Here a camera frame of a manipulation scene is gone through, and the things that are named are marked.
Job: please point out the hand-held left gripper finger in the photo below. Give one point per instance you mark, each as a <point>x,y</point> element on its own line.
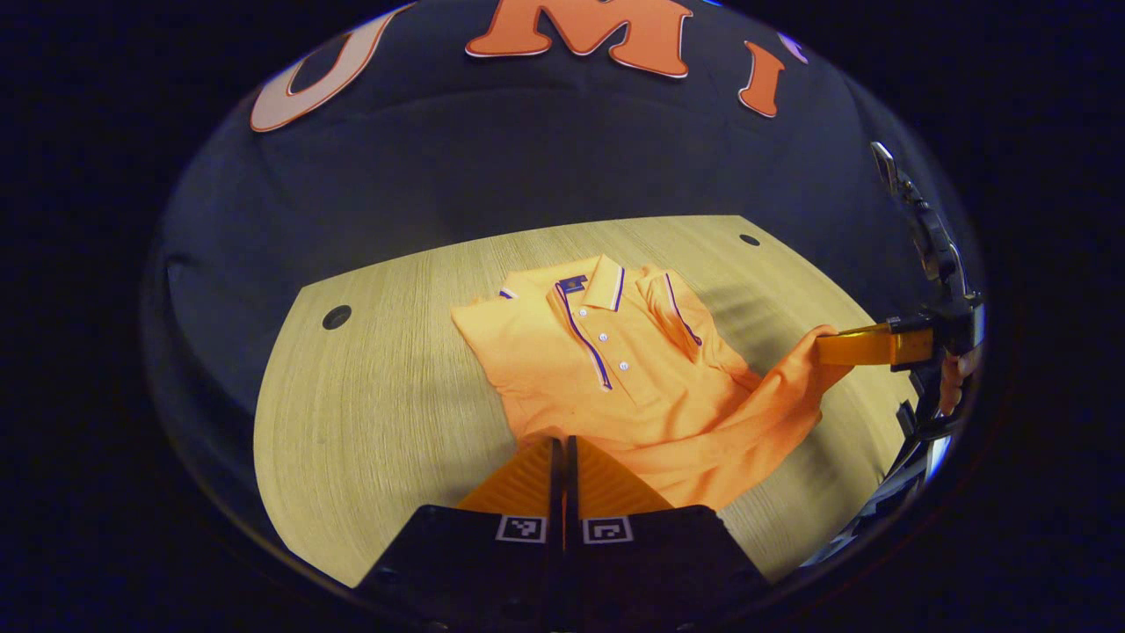
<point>572,488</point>
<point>557,483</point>

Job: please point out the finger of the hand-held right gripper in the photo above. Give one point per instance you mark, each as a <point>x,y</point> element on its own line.
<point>866,347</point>

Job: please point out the orange T-shirt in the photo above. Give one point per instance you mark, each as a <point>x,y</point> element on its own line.
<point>615,396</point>

